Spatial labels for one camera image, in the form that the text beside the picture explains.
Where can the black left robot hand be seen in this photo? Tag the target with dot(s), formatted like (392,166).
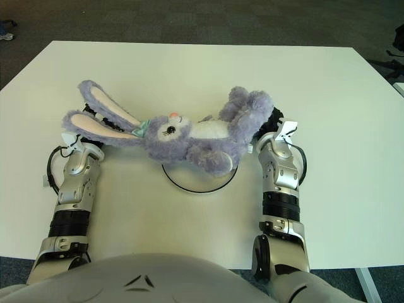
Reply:
(109,122)

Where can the black tripod stand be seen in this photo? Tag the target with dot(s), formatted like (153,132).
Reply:
(394,63)

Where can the white furniture corner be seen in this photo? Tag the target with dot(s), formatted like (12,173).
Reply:
(401,88)

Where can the white plate with black rim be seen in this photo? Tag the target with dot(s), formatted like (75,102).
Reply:
(199,184)

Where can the white right wrist connector box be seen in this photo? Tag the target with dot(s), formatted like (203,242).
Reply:
(287,127)

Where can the purple plush bunny doll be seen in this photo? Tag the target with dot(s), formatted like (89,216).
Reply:
(170,142)

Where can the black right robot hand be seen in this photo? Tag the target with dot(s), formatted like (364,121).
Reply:
(273,124)

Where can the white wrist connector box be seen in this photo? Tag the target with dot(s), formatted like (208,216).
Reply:
(70,138)
(287,127)

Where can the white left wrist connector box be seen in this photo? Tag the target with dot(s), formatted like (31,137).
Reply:
(70,138)

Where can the grey robot torso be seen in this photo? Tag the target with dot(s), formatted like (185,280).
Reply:
(173,277)

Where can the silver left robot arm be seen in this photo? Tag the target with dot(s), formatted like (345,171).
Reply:
(77,164)

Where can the white table leg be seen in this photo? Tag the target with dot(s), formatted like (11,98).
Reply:
(367,284)

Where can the person leg in jeans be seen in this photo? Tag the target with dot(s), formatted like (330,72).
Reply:
(2,31)

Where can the white sneaker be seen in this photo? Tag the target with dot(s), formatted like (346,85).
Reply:
(6,37)

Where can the black bag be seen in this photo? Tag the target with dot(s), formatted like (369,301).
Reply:
(401,38)

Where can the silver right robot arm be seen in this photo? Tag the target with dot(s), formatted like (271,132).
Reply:
(281,176)

